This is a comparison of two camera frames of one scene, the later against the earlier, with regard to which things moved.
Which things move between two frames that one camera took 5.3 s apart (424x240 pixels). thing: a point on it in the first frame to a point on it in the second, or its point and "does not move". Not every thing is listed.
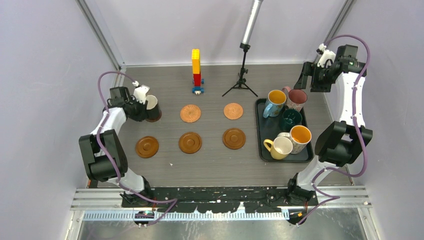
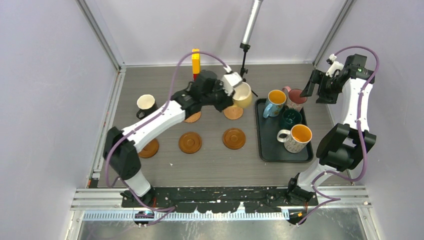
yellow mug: x=281 y=147 to x=242 y=98
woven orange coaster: x=190 y=113 does not move
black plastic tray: x=269 y=128 does not move
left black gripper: x=142 y=114 to x=228 y=101
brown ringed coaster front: x=190 y=142 does not move
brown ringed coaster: x=234 y=138 does not move
